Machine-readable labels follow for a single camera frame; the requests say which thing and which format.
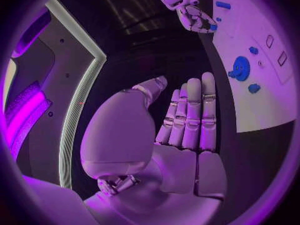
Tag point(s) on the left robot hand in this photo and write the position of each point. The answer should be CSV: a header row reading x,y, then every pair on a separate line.
x,y
126,135

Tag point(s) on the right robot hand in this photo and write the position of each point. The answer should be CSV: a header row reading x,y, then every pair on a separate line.
x,y
194,20

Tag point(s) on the white task board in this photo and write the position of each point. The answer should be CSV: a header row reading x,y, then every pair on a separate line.
x,y
257,106

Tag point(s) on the small blue peg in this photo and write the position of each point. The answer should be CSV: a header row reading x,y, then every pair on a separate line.
x,y
218,19

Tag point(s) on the blue long cylinder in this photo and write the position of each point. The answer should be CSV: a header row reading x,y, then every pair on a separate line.
x,y
223,5

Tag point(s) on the blue plug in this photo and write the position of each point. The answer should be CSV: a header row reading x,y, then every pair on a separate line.
x,y
253,50

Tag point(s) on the blue gear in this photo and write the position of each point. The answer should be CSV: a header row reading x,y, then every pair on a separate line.
x,y
241,68

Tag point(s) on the blue block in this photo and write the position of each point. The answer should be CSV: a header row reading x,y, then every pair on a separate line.
x,y
254,88

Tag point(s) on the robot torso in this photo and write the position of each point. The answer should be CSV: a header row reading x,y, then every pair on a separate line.
x,y
70,60

